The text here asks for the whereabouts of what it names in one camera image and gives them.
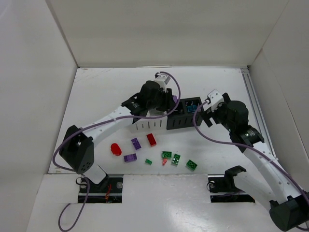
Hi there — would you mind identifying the purple printed lego brick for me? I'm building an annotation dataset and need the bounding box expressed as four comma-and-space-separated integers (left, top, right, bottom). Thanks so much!
124, 153, 138, 163

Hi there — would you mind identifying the green lego brick right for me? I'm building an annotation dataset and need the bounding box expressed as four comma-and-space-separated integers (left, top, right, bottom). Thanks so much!
186, 160, 197, 171

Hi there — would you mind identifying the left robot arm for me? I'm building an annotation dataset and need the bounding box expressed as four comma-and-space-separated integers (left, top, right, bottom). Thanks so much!
56, 80, 177, 185

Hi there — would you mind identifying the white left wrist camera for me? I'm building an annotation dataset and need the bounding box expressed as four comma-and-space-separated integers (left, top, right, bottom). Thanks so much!
154, 72, 170, 91

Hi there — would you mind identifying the green curved lego brick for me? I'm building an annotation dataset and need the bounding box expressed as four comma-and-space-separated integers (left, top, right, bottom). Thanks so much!
161, 151, 172, 159

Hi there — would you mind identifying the small red lego piece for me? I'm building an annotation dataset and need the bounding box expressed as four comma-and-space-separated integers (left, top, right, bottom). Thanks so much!
162, 158, 168, 166

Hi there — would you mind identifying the aluminium rail right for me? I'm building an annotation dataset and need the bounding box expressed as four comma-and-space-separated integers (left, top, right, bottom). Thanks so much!
240, 68, 276, 157

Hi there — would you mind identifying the purple rectangular lego brick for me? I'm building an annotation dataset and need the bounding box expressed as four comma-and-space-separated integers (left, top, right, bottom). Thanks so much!
131, 138, 141, 150

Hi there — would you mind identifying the red rectangular lego brick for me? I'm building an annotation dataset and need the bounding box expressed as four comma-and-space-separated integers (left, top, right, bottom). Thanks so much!
146, 133, 157, 147

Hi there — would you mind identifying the black double bin container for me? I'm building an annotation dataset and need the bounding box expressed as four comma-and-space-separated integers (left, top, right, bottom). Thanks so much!
166, 97, 202, 130

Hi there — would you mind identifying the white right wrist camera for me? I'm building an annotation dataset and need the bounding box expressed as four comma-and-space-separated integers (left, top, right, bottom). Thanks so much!
206, 89, 224, 112

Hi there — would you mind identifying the green lego brick middle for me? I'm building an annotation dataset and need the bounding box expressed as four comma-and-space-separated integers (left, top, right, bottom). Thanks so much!
171, 154, 181, 166

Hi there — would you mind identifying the red rounded lego piece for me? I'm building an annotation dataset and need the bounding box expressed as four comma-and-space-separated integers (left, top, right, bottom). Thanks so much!
111, 143, 122, 156

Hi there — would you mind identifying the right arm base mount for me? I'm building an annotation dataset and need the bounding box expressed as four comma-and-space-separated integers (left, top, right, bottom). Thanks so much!
207, 166, 255, 203

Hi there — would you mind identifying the small green lego piece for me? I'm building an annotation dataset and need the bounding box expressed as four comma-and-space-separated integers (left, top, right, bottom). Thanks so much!
145, 159, 153, 165

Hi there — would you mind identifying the teal rounded lego piece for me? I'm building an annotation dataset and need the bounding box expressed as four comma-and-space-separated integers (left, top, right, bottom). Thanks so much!
187, 105, 197, 113

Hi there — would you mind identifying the white double bin container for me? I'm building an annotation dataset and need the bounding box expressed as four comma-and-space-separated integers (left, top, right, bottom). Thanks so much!
127, 109, 168, 133

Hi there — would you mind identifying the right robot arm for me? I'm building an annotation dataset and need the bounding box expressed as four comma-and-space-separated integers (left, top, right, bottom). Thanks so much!
201, 90, 309, 232

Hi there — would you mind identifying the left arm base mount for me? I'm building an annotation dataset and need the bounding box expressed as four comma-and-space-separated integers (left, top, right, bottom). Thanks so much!
75, 174, 124, 203

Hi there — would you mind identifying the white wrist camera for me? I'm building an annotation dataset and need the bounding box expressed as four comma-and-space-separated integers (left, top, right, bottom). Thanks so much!
206, 89, 224, 112
154, 72, 170, 91

